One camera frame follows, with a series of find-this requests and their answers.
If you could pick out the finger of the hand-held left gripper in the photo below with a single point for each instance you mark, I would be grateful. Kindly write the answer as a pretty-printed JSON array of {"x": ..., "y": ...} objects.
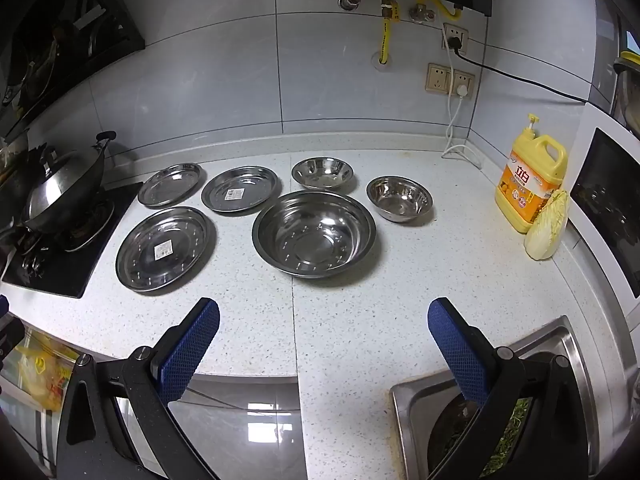
[{"x": 10, "y": 335}]

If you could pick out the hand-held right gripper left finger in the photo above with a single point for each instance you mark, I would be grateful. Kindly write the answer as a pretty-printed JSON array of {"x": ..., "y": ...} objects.
[{"x": 192, "y": 345}]

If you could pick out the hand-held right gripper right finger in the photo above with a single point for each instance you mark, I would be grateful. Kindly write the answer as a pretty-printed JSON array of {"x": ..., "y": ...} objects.
[{"x": 457, "y": 345}]

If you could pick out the large labelled steel plate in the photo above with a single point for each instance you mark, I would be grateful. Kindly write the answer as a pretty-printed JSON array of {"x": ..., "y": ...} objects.
[{"x": 165, "y": 250}]

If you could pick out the small steel bowl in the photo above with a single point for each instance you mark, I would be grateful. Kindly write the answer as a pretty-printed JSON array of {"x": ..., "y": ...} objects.
[
  {"x": 399, "y": 197},
  {"x": 322, "y": 172}
]

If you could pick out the medium labelled steel plate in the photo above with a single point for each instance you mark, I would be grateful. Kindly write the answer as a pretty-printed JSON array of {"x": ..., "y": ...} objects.
[{"x": 240, "y": 192}]

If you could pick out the small plain steel plate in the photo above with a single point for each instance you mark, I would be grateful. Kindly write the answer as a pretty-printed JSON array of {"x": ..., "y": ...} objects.
[{"x": 170, "y": 185}]

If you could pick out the large steel bowl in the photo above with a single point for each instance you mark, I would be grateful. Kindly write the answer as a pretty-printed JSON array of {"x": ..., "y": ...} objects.
[{"x": 314, "y": 232}]

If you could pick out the steel kitchen sink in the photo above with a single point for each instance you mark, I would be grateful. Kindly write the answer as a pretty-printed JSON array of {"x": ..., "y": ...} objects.
[{"x": 415, "y": 410}]

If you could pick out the black gas stove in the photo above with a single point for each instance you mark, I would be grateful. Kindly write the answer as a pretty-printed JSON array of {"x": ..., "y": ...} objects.
[{"x": 50, "y": 265}]

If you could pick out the napa cabbage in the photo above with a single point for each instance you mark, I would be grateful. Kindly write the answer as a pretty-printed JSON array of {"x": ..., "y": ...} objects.
[{"x": 547, "y": 227}]

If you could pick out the steel wok with lid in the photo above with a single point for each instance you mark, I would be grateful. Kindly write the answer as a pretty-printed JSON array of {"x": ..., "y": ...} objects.
[{"x": 65, "y": 185}]

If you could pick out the yellow detergent bottle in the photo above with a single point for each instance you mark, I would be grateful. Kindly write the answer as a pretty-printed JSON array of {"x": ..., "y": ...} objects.
[{"x": 530, "y": 185}]

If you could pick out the microwave oven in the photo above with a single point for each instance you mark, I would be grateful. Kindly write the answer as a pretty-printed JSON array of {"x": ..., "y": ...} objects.
[{"x": 610, "y": 195}]

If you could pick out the black range hood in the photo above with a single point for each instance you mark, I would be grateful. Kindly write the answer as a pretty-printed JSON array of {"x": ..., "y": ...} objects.
[{"x": 50, "y": 35}]

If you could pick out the steel pipe valve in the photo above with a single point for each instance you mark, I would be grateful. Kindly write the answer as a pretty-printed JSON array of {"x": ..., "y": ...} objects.
[{"x": 418, "y": 12}]

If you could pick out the double wall socket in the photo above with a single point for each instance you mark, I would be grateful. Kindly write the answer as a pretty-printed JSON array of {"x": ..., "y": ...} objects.
[{"x": 442, "y": 79}]

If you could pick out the single wall socket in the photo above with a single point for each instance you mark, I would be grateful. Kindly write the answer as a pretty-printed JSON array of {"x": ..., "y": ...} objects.
[{"x": 456, "y": 40}]

